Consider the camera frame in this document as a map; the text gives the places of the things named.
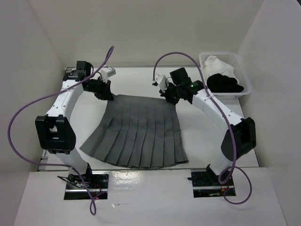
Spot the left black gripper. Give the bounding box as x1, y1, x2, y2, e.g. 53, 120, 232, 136
84, 76, 113, 101

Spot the grey pleated skirt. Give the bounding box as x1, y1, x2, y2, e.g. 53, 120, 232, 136
80, 95, 189, 170

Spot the black skirt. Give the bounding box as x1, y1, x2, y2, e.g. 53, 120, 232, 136
207, 73, 244, 93

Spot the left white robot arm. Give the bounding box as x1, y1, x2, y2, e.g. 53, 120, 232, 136
35, 61, 116, 188

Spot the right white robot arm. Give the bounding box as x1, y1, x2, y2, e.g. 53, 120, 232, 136
153, 68, 256, 185

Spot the white folded cloth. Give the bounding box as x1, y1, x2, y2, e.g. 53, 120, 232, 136
203, 55, 239, 84

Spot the white plastic basket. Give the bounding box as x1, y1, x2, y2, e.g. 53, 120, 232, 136
199, 52, 252, 99

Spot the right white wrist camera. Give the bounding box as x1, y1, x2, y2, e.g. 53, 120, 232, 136
152, 73, 169, 93

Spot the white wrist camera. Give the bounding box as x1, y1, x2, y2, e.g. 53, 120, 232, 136
100, 67, 116, 83
152, 73, 169, 93

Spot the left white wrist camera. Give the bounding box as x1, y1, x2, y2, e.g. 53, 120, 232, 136
100, 67, 116, 83

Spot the aluminium table edge rail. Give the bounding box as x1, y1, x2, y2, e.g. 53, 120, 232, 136
35, 80, 76, 169

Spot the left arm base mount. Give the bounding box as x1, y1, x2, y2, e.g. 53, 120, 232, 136
57, 171, 109, 200

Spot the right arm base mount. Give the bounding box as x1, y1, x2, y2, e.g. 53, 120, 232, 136
187, 169, 236, 198

